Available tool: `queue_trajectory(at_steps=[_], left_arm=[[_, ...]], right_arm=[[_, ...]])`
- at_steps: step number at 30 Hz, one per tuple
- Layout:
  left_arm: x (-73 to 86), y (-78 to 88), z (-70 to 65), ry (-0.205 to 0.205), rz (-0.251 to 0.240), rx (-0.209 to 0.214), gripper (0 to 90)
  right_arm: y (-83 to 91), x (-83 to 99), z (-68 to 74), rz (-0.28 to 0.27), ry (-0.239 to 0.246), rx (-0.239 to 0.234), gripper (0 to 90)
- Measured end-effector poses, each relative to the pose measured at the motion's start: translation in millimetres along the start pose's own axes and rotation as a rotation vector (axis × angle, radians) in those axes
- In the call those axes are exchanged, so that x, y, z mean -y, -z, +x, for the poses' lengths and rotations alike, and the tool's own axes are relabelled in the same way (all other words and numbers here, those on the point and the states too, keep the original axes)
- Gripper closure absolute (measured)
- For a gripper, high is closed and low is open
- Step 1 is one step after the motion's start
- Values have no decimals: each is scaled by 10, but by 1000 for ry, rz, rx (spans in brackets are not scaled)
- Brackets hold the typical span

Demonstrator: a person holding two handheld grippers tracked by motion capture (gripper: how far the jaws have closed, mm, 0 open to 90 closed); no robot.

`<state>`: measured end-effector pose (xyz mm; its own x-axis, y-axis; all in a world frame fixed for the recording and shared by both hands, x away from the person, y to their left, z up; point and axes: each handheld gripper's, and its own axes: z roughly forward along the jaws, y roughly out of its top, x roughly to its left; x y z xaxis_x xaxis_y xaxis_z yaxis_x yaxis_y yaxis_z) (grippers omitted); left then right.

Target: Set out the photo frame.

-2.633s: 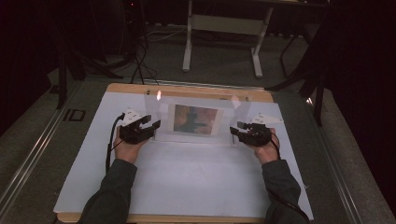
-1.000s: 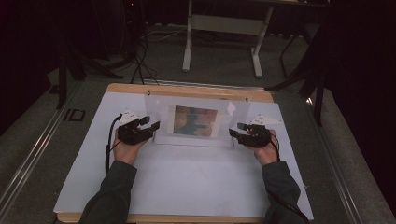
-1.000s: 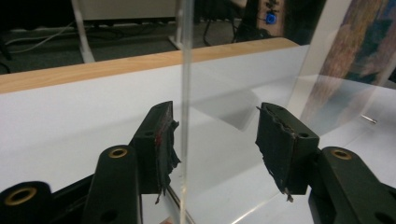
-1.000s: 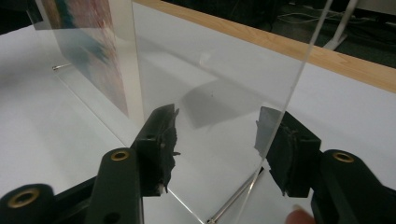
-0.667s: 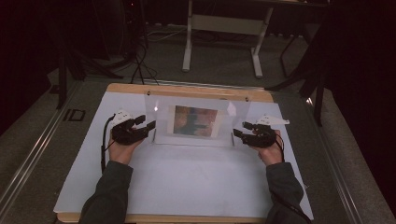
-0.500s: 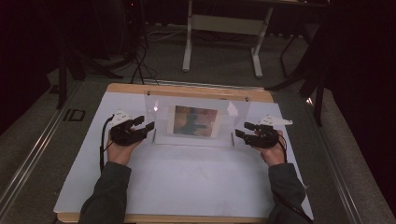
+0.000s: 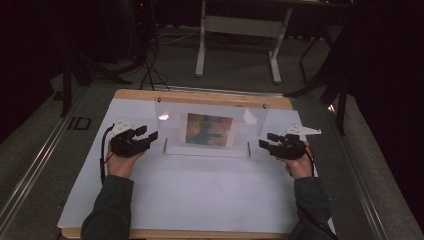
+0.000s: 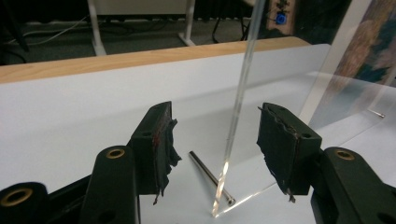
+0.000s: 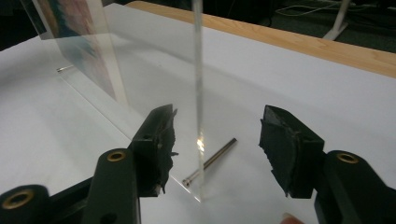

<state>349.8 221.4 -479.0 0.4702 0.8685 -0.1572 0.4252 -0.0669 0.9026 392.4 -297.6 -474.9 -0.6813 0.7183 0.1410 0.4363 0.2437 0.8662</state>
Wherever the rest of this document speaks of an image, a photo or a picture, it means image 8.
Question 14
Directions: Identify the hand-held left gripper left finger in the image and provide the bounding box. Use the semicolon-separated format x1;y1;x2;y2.
127;101;183;206

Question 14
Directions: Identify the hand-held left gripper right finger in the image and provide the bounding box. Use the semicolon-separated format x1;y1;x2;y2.
256;102;323;203

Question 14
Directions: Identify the clear acrylic photo frame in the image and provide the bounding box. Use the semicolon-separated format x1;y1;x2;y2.
211;0;396;218

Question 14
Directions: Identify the printed picture card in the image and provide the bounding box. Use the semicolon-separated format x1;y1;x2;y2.
299;0;396;125

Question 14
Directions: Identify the white table mat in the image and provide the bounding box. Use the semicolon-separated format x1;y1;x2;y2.
0;43;396;224

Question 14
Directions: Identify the blue plug socket box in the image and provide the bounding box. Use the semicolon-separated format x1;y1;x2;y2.
266;0;297;35

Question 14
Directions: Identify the metal frame pin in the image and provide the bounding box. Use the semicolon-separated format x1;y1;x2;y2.
367;108;387;119
188;150;237;206

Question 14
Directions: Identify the white metal desk frame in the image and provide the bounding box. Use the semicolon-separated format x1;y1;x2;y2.
87;0;198;57

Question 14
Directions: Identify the white floor cable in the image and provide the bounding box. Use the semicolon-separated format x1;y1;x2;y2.
6;15;92;47

